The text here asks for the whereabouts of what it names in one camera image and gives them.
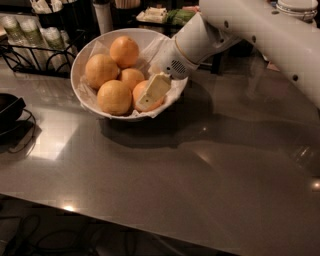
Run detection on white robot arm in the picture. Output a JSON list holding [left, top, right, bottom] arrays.
[[149, 0, 320, 107]]

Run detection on orange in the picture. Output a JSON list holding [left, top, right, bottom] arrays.
[[97, 80, 132, 116], [132, 80, 164, 112], [109, 36, 139, 69], [85, 54, 118, 90], [118, 68, 145, 91]]

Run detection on white paper liner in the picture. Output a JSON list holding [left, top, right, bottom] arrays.
[[77, 34, 188, 119]]

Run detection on green tea packets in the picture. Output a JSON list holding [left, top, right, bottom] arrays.
[[165, 9, 195, 26]]

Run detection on white paper cup stack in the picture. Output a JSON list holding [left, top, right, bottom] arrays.
[[93, 0, 113, 34]]

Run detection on black wire rack left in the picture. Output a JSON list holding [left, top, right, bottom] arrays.
[[0, 30, 86, 78]]

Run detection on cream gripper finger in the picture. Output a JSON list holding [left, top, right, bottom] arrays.
[[136, 72, 171, 111]]

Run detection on white appliance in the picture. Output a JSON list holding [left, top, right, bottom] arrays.
[[276, 0, 318, 23]]

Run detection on black dish on stand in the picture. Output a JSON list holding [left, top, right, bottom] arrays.
[[0, 93, 37, 154]]

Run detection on wrapped cup stack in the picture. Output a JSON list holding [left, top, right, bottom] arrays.
[[41, 27, 70, 73], [20, 19, 46, 70], [0, 15, 31, 64]]

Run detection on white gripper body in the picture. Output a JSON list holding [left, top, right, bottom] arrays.
[[149, 36, 199, 80]]

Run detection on black condiment shelf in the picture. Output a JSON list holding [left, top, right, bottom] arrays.
[[127, 0, 224, 74]]

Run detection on white bowl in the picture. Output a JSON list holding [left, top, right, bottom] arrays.
[[70, 28, 190, 122]]

